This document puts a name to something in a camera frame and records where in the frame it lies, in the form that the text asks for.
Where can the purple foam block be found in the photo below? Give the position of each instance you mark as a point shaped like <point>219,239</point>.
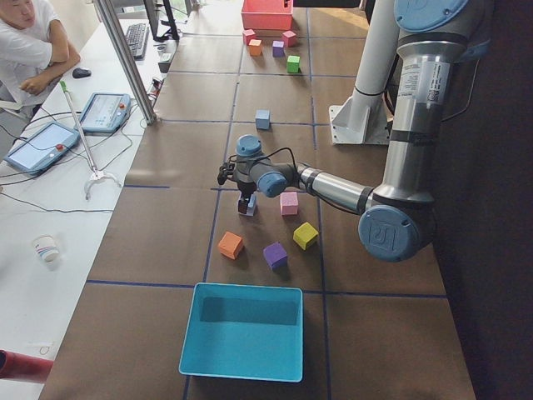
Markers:
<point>278,49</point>
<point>275,255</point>

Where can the orange foam block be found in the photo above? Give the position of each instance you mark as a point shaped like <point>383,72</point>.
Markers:
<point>230,245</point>
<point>255,47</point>

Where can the light blue foam block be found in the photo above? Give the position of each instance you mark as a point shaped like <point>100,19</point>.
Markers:
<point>263,119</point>
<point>251,210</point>

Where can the red object at edge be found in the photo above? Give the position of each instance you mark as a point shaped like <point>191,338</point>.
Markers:
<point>23,368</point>

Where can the red foam block upper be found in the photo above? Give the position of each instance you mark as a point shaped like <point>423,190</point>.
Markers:
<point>248,35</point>

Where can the red foam block lower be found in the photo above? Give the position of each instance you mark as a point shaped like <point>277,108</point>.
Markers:
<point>289,38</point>

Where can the purple foam block right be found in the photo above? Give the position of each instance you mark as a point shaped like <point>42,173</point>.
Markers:
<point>278,49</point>

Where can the pink foam block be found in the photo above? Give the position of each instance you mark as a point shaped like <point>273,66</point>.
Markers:
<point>289,204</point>

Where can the purple foam block left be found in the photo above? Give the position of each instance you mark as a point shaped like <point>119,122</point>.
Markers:
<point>275,255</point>

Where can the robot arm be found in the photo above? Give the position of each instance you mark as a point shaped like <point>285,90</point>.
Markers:
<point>400,96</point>

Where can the yellow foam block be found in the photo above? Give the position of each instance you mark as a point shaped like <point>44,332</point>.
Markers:
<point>305,235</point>

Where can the red plastic bin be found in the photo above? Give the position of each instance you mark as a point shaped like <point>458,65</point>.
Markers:
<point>267,14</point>

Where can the red foam block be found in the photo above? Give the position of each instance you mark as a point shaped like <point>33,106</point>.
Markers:
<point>289,38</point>
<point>248,35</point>

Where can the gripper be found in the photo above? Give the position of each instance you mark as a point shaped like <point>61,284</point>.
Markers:
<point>246,189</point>

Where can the black computer mouse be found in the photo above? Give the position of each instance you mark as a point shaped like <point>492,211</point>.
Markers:
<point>80,72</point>

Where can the blue plastic bin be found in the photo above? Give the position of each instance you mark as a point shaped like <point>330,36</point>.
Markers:
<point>245,332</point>

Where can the green foam block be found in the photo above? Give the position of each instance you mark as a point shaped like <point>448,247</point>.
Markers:
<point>293,64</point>

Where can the teach pendant near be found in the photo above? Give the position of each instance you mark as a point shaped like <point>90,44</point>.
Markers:
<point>44,148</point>

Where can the seated person white shirt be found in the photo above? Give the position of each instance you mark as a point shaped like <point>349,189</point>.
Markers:
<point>35,50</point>

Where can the orange foam block right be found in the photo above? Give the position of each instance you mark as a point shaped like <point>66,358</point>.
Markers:
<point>255,47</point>

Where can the black keyboard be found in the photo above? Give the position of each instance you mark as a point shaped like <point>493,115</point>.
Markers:
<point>136,37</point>

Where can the teach pendant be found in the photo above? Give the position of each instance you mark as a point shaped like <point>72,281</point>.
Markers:
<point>44,148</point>
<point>105,113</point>

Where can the orange foam block left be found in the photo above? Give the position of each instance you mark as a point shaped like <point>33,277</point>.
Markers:
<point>230,245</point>

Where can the reacher grabber tool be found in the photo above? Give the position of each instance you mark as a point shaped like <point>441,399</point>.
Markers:
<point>97,175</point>

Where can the teach pendant far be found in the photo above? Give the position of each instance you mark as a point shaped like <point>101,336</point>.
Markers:
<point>105,113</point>

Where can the paper cup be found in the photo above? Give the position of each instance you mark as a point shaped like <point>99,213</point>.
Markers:
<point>47,250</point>

